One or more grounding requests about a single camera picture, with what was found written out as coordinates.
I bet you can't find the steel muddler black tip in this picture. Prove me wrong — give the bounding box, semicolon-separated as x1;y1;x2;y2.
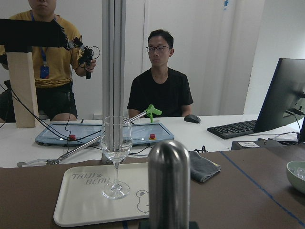
148;140;190;229

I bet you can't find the right teach pendant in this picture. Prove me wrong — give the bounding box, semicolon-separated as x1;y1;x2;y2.
131;123;174;146

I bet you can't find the teach pendant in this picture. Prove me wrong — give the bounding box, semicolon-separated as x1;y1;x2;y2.
131;123;174;146
35;123;103;147

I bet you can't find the man in black shirt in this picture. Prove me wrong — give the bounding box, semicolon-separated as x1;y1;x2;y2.
127;29;193;118

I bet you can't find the black computer mouse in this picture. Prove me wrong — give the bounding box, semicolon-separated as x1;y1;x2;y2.
184;114;201;124

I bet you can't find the clear wine glass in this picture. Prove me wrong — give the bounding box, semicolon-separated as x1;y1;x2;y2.
101;116;133;199

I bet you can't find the grey folded cloth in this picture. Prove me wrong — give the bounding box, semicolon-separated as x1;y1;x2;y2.
189;151;221;183

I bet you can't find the left teach pendant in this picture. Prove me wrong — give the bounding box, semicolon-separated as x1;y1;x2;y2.
35;123;103;147

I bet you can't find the black handheld controller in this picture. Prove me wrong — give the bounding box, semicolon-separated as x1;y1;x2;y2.
72;37;100;80

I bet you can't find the black keyboard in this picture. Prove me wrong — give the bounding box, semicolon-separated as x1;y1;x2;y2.
207;120;257;139

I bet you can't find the cream bear tray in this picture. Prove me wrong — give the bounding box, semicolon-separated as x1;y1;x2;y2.
53;163;149;227

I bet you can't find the person in yellow shirt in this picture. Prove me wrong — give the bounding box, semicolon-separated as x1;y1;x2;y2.
11;0;96;121

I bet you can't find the black device box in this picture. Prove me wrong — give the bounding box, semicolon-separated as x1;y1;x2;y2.
231;140;282;150

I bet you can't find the black monitor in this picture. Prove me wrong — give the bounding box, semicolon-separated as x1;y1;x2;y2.
253;58;305;133

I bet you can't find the white desk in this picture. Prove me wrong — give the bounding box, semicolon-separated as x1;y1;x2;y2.
0;114;303;168

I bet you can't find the green bowl of ice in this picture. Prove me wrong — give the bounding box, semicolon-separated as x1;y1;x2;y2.
286;161;305;194

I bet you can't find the green handled grabber tool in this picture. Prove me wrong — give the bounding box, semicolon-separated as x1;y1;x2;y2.
17;104;162;167

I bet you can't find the aluminium frame post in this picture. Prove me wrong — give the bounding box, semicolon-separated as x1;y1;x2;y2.
102;0;126;165

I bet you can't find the wooden post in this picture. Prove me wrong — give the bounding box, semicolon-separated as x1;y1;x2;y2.
5;46;39;128

